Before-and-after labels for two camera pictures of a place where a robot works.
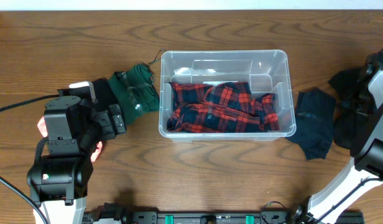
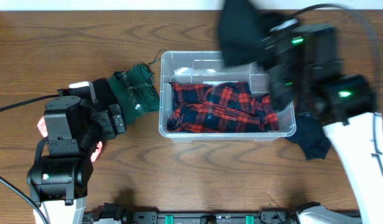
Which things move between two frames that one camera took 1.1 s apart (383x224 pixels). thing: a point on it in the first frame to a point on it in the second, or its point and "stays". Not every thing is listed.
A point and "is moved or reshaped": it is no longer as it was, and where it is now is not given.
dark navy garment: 316,112 stays
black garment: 348,126 is moved or reshaped
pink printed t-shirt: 43,129 stays
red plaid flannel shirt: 220,107 stays
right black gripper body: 365,104 to 294,80
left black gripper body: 117,118 stays
